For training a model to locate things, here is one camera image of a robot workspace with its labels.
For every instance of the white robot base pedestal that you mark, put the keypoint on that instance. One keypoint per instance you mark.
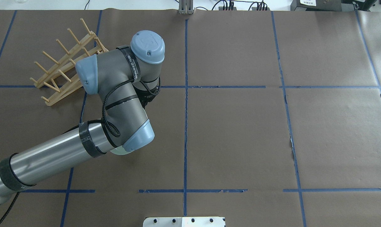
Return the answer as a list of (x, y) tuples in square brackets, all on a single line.
[(213, 221)]

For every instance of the light green plate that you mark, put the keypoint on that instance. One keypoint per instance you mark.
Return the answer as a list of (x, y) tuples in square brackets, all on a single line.
[(119, 151)]

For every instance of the aluminium frame post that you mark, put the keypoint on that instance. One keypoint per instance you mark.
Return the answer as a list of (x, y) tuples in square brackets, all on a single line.
[(186, 7)]

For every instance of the wooden dish rack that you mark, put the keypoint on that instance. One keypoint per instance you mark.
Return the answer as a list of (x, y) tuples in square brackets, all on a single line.
[(56, 77)]

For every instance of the black usb hub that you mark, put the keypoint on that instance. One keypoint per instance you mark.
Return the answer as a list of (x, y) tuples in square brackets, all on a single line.
[(227, 5), (259, 6)]

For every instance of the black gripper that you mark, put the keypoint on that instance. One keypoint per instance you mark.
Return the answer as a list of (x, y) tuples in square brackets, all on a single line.
[(147, 95)]

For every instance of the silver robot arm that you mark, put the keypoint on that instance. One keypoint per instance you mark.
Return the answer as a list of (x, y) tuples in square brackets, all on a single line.
[(123, 80)]

